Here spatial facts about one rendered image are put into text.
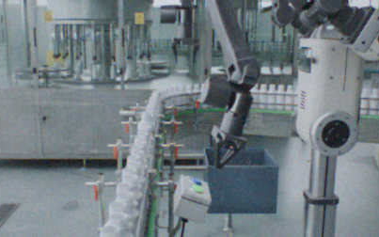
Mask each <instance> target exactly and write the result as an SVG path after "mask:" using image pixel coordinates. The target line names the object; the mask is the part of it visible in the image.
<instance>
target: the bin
mask: <svg viewBox="0 0 379 237"><path fill-rule="evenodd" d="M228 150H229V149H226V148H221V151H220V162H221V161H222V160H223V158H224V156H225V155H226V152H228ZM178 156H203V166H174V168H203V181H204V182H207V183H208V187H209V191H210V198H211V200H212V202H211V203H210V206H209V209H208V211H207V213H276V208H277V182H278V169H279V168H280V166H279V165H278V164H277V162H276V161H275V159H274V158H273V156H272V155H270V152H268V151H267V149H266V148H245V150H240V151H239V152H238V153H237V154H236V155H234V156H233V158H231V160H230V161H229V162H228V163H227V164H226V165H225V166H223V168H222V169H219V168H216V167H215V157H214V150H213V148H203V154H178Z"/></svg>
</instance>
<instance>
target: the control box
mask: <svg viewBox="0 0 379 237"><path fill-rule="evenodd" d="M191 179H192V177H188V176H186V175H184V174H182V176H181V178H180V180H179V184H178V185H177V187H176V191H175V193H174V195H173V214H174V215H178V216H179V222H178V225H177V226H176V228H174V229H173V231H171V233H170V234H169V236H168V237H174V236H176V233H178V232H179V230H180V229H182V235H181V237H183V232H184V227H185V223H188V221H189V220H190V221H195V222H197V223H200V224H202V222H203V221H204V218H205V215H206V213H207V211H208V209H209V206H210V203H211V202H212V200H211V198H210V191H209V187H208V183H207V182H203V181H201V184H197V183H195V182H192V181H191ZM193 184H195V185H198V186H199V187H202V192H199V191H197V190H195V189H193V188H192V185H193Z"/></svg>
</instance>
